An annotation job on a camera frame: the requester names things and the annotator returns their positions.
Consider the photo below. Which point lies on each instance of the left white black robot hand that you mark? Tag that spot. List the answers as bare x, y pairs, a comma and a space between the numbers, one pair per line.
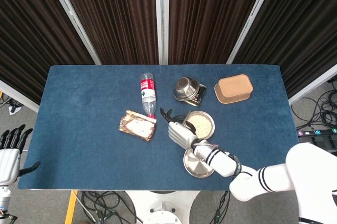
9, 163

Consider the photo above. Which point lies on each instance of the red gold snack packet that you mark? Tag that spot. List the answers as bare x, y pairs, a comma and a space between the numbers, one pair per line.
137, 126

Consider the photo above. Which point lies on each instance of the dark brown curtain partition panel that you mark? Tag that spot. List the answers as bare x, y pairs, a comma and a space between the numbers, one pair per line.
208, 15
31, 23
113, 15
297, 23

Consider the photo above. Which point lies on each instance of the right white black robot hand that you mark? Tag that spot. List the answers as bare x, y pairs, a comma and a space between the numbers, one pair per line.
180, 134

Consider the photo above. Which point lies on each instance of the blue felt table mat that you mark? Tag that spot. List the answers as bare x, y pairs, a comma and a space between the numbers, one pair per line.
79, 134

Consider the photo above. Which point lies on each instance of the black digital kitchen scale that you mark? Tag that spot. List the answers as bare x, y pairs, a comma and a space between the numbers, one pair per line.
200, 95

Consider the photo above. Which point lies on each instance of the white paper scrap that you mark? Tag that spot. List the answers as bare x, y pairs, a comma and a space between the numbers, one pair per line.
14, 110

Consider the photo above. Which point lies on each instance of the upturned steel bowl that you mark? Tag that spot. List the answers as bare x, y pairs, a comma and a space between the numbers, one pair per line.
185, 88

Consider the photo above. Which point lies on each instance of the brown rectangular lidded box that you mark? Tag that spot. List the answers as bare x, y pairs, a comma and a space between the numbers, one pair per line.
234, 87

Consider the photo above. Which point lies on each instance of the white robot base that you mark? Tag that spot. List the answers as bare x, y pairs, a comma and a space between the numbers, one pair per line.
163, 205

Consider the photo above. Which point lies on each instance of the empty shallow metal plate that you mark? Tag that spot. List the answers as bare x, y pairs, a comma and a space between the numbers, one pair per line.
194, 166

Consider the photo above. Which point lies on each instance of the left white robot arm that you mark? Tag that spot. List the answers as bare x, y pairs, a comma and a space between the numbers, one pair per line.
4, 197

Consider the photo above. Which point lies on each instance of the clear bottle with red label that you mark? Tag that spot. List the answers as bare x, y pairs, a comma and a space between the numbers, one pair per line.
147, 88

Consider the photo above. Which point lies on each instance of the metal bowl holding rice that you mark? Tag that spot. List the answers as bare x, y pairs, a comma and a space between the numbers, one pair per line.
212, 126

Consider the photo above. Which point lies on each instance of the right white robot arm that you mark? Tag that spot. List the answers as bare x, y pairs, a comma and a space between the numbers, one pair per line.
263, 179

